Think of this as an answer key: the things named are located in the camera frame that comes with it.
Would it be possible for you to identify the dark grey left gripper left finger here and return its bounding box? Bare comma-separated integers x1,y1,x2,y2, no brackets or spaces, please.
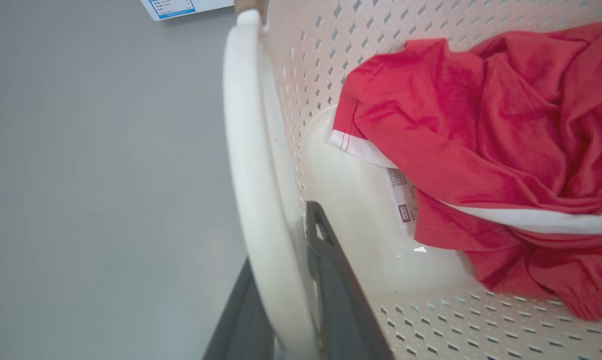
203,258,276,360

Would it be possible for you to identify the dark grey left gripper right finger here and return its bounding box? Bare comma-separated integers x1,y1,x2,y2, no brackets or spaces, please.
305,201,396,360

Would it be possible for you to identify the white perforated plastic laundry basket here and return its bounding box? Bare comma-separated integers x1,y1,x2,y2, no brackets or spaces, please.
223,0,602,360

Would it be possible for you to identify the red garment with white trim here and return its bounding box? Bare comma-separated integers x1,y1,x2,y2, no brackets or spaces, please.
329,21,602,321

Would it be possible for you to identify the white paper with blue border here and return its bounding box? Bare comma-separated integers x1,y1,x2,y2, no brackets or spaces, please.
140,0,235,22

